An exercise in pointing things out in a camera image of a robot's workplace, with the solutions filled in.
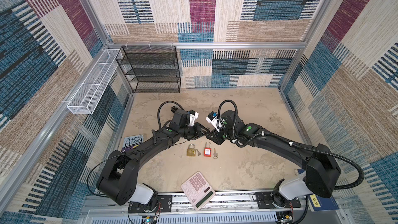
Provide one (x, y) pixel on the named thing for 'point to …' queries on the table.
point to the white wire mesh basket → (83, 101)
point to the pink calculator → (198, 190)
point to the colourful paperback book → (130, 141)
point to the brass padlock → (191, 151)
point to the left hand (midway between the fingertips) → (209, 130)
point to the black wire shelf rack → (151, 69)
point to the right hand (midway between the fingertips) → (210, 137)
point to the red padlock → (208, 150)
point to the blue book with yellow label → (318, 203)
